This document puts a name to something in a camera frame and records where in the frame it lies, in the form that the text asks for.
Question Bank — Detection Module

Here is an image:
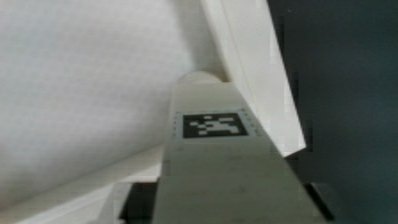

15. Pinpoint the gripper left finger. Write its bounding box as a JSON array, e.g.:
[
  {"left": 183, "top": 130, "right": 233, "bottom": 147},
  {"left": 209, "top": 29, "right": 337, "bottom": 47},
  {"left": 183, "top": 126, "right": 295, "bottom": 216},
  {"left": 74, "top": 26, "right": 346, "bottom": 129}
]
[{"left": 96, "top": 182, "right": 133, "bottom": 224}]

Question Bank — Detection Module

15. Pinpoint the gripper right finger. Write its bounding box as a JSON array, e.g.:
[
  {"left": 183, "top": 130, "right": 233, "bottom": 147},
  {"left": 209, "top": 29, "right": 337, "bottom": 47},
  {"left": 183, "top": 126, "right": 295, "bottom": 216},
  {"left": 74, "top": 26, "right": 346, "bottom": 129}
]
[{"left": 309, "top": 183, "right": 353, "bottom": 224}]

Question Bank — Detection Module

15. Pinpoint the white desk top tray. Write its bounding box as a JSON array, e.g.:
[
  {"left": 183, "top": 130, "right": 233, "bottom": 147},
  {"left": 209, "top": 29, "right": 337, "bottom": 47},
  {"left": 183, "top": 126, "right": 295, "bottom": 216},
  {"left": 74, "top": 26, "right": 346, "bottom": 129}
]
[{"left": 0, "top": 0, "right": 304, "bottom": 224}]

